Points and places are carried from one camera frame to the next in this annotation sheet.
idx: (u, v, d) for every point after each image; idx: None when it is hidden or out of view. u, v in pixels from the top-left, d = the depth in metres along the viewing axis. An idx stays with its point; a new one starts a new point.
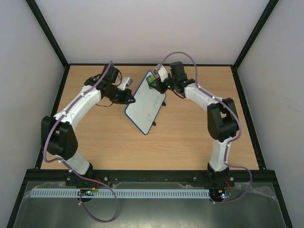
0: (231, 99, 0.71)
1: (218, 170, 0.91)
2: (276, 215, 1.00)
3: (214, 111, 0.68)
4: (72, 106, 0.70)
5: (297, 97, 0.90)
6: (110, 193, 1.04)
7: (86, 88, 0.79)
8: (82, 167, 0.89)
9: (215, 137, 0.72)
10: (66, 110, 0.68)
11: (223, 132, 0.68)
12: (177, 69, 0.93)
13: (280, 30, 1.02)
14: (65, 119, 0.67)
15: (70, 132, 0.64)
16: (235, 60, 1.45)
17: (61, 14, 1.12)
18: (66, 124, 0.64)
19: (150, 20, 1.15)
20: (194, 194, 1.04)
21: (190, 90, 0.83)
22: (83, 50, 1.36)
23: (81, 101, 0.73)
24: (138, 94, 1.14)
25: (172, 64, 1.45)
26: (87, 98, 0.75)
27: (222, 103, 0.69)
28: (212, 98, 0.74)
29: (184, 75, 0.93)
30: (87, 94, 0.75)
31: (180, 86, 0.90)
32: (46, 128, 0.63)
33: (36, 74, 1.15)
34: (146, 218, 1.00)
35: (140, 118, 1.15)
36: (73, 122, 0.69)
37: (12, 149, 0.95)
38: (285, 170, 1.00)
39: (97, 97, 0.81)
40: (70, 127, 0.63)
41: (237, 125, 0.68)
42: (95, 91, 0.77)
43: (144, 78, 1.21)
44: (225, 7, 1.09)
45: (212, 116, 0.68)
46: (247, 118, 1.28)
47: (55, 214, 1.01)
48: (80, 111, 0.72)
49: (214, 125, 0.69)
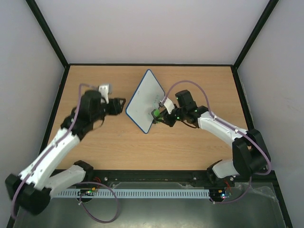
0: (257, 131, 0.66)
1: (221, 176, 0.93)
2: (276, 214, 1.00)
3: (242, 147, 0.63)
4: (40, 161, 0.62)
5: (298, 96, 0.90)
6: (110, 193, 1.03)
7: (61, 133, 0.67)
8: (79, 175, 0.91)
9: (243, 175, 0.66)
10: (32, 168, 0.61)
11: (253, 169, 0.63)
12: (185, 99, 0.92)
13: (280, 30, 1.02)
14: (31, 179, 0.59)
15: (33, 197, 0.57)
16: (235, 60, 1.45)
17: (61, 14, 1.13)
18: (31, 185, 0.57)
19: (149, 21, 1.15)
20: (194, 194, 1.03)
21: (205, 121, 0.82)
22: (82, 50, 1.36)
23: (52, 154, 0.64)
24: (138, 93, 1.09)
25: (168, 64, 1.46)
26: (61, 146, 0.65)
27: (246, 137, 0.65)
28: (234, 130, 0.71)
29: (193, 103, 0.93)
30: (59, 142, 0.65)
31: (192, 116, 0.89)
32: (11, 190, 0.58)
33: (36, 74, 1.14)
34: (146, 218, 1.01)
35: (140, 117, 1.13)
36: (42, 179, 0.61)
37: (12, 149, 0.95)
38: (285, 170, 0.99)
39: (74, 141, 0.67)
40: (34, 190, 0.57)
41: (267, 162, 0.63)
42: (70, 137, 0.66)
43: (143, 78, 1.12)
44: (225, 7, 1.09)
45: (240, 153, 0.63)
46: (247, 118, 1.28)
47: (55, 214, 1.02)
48: (51, 166, 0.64)
49: (243, 162, 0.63)
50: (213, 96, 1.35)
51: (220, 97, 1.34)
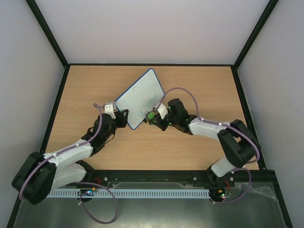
0: (239, 120, 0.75)
1: (221, 175, 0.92)
2: (276, 214, 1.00)
3: (226, 137, 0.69)
4: (64, 151, 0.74)
5: (298, 96, 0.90)
6: (107, 193, 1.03)
7: (82, 141, 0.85)
8: (77, 176, 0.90)
9: (236, 164, 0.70)
10: (57, 153, 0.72)
11: (242, 157, 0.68)
12: (177, 108, 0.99)
13: (280, 30, 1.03)
14: (53, 160, 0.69)
15: (48, 177, 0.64)
16: (235, 60, 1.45)
17: (61, 14, 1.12)
18: (52, 164, 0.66)
19: (150, 21, 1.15)
20: (194, 194, 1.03)
21: (194, 125, 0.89)
22: (83, 51, 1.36)
23: (73, 150, 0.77)
24: (133, 89, 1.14)
25: (168, 64, 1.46)
26: (81, 150, 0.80)
27: (230, 127, 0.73)
28: (218, 125, 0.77)
29: (185, 113, 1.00)
30: (81, 146, 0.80)
31: (185, 125, 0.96)
32: (31, 163, 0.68)
33: (36, 74, 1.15)
34: (146, 218, 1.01)
35: (131, 112, 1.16)
36: (60, 166, 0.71)
37: (13, 149, 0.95)
38: (285, 170, 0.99)
39: (87, 153, 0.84)
40: (53, 169, 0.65)
41: (254, 148, 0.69)
42: (89, 146, 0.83)
43: (142, 75, 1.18)
44: (225, 8, 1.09)
45: (226, 143, 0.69)
46: (247, 118, 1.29)
47: (55, 214, 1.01)
48: (69, 159, 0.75)
49: (231, 151, 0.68)
50: (213, 96, 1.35)
51: (220, 97, 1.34)
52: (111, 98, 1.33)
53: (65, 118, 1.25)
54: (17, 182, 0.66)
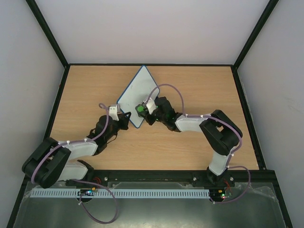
0: (218, 110, 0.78)
1: (219, 173, 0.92)
2: (276, 214, 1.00)
3: (207, 127, 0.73)
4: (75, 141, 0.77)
5: (298, 96, 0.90)
6: (107, 193, 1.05)
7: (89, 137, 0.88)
8: (80, 172, 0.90)
9: (221, 152, 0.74)
10: (71, 141, 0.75)
11: (225, 144, 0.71)
12: (165, 107, 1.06)
13: (280, 30, 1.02)
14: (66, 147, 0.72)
15: (62, 161, 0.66)
16: (235, 60, 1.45)
17: (61, 14, 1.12)
18: (65, 148, 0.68)
19: (151, 21, 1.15)
20: (195, 194, 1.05)
21: (180, 122, 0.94)
22: (83, 50, 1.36)
23: (83, 144, 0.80)
24: (131, 87, 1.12)
25: (169, 64, 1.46)
26: (89, 145, 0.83)
27: (212, 118, 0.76)
28: (201, 117, 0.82)
29: (171, 111, 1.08)
30: (89, 141, 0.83)
31: (172, 124, 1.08)
32: (45, 147, 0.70)
33: (36, 74, 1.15)
34: (146, 218, 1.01)
35: (133, 111, 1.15)
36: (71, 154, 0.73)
37: (13, 149, 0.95)
38: (285, 170, 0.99)
39: (90, 151, 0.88)
40: (67, 153, 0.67)
41: (237, 136, 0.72)
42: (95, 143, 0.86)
43: (137, 72, 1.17)
44: (225, 7, 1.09)
45: (207, 132, 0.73)
46: (247, 118, 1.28)
47: (55, 215, 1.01)
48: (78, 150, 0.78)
49: (214, 139, 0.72)
50: (213, 96, 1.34)
51: (219, 97, 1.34)
52: (111, 98, 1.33)
53: (65, 118, 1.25)
54: (28, 168, 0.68)
